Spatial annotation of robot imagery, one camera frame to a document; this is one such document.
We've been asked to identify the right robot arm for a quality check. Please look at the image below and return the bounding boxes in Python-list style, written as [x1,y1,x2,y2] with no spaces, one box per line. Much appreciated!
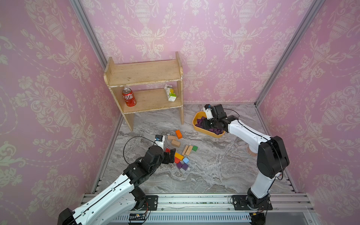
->
[202,104,290,210]

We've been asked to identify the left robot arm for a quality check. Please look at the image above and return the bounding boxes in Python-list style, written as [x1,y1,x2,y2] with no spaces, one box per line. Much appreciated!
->
[57,145,176,225]

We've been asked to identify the yellow plastic storage bin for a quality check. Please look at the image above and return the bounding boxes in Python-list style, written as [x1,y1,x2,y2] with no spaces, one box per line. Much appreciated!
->
[192,112,225,138]

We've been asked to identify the yellow wooden brick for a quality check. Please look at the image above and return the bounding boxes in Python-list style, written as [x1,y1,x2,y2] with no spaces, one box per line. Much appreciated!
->
[175,152,184,160]

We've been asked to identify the natural wood flat brick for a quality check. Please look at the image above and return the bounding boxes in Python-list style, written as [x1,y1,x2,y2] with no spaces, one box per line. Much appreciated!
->
[171,140,181,147]

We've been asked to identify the red flat wooden brick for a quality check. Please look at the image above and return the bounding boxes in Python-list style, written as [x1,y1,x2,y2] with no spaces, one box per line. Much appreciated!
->
[175,157,181,164]

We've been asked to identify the natural wood long brick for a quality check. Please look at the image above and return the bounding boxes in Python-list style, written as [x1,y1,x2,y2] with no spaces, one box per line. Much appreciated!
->
[185,146,193,156]
[182,145,189,155]

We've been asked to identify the light blue wooden brick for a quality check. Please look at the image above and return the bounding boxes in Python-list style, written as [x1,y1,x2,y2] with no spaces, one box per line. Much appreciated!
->
[182,157,189,164]

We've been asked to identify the orange wooden brick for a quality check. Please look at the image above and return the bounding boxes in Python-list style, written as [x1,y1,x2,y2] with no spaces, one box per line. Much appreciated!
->
[175,130,183,139]

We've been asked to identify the purple cube brick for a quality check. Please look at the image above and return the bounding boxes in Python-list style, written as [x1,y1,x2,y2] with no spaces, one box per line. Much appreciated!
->
[181,164,188,171]

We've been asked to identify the white green juice carton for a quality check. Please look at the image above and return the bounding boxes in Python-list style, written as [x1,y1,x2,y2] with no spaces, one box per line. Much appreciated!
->
[164,84,177,102]

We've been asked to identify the red cola can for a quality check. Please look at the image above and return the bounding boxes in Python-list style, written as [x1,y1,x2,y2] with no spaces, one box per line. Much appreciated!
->
[122,87,137,107]

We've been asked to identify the wooden two-tier shelf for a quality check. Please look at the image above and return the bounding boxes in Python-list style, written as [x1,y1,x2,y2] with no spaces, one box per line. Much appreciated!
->
[104,52,184,131]

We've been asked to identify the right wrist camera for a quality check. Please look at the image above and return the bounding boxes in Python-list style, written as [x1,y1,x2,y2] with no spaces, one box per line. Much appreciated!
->
[203,104,213,120]

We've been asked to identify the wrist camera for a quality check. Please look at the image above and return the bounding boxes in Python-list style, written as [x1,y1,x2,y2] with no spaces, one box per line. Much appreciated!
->
[203,104,213,120]
[155,135,165,150]

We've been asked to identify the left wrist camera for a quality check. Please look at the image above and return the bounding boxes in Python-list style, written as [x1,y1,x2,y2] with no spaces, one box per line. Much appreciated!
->
[155,135,165,150]

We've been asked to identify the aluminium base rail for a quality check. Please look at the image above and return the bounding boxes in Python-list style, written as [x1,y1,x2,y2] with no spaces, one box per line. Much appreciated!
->
[75,192,318,225]

